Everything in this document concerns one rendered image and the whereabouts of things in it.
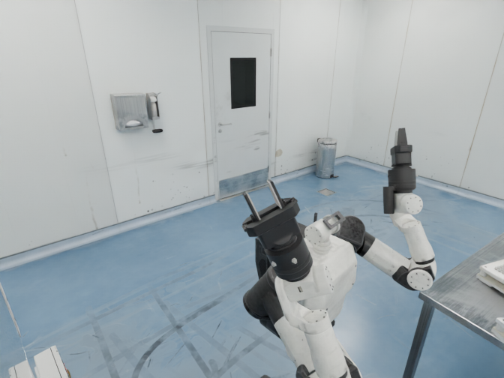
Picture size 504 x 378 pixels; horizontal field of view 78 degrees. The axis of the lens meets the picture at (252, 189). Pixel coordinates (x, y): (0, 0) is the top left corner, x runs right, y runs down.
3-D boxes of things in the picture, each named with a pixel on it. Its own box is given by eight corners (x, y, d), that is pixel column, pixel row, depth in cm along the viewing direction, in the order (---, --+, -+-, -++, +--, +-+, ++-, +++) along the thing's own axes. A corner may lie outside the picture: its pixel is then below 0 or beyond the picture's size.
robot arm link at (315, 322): (271, 281, 70) (291, 338, 70) (310, 272, 67) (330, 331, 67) (277, 271, 76) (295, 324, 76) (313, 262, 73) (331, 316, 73)
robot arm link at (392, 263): (415, 302, 108) (358, 263, 114) (415, 284, 120) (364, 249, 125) (438, 280, 103) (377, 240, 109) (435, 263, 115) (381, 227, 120)
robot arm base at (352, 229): (342, 267, 122) (319, 247, 125) (358, 245, 128) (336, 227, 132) (357, 252, 110) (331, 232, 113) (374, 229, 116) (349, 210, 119)
